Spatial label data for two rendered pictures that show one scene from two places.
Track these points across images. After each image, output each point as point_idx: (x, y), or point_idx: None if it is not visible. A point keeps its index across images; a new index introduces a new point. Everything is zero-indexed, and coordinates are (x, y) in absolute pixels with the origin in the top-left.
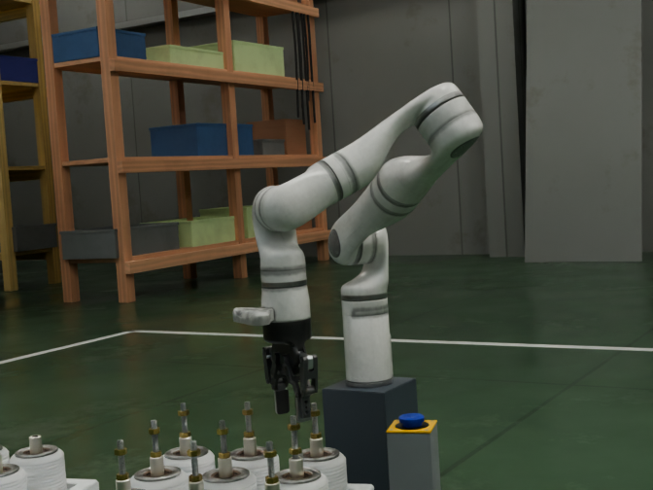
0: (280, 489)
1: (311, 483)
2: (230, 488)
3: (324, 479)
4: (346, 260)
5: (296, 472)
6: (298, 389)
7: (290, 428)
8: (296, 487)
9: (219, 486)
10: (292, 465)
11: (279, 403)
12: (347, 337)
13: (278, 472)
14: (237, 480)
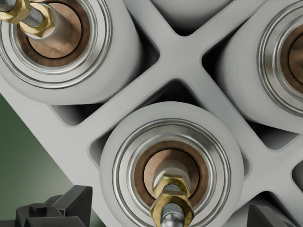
0: (145, 109)
1: (107, 172)
2: (245, 33)
3: (117, 215)
4: None
5: (156, 170)
6: (17, 225)
7: (166, 191)
8: (116, 136)
9: (266, 10)
10: (164, 166)
11: (257, 226)
12: None
13: (223, 157)
14: (256, 56)
